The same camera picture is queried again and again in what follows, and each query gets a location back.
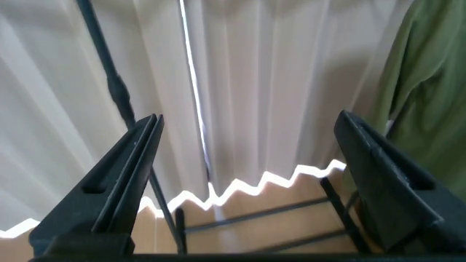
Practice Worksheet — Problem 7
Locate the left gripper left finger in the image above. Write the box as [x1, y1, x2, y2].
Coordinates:
[28, 113, 165, 255]

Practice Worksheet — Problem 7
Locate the black clothes rack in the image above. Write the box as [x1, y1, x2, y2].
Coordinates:
[75, 0, 373, 255]

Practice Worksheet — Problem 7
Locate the white curtain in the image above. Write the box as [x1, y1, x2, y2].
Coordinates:
[0, 0, 416, 234]

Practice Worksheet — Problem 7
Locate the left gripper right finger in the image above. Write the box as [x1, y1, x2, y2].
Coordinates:
[333, 108, 466, 252]

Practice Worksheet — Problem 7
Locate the green garment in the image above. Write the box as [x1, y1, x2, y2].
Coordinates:
[341, 0, 466, 205]

